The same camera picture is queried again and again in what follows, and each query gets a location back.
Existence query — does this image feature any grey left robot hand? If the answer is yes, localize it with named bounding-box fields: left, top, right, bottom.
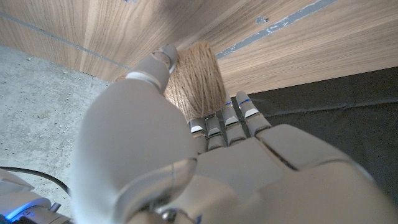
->
left=70, top=44, right=398, bottom=224

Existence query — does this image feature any black backdrop curtain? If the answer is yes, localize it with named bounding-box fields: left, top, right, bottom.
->
left=248, top=65, right=398, bottom=203

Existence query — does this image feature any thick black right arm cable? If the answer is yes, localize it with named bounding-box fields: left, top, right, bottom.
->
left=0, top=166, right=72, bottom=197

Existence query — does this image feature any long grey tape strip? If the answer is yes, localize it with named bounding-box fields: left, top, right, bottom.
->
left=215, top=0, right=339, bottom=60

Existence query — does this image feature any brown jute twine spool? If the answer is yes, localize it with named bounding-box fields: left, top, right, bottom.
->
left=113, top=40, right=228, bottom=123

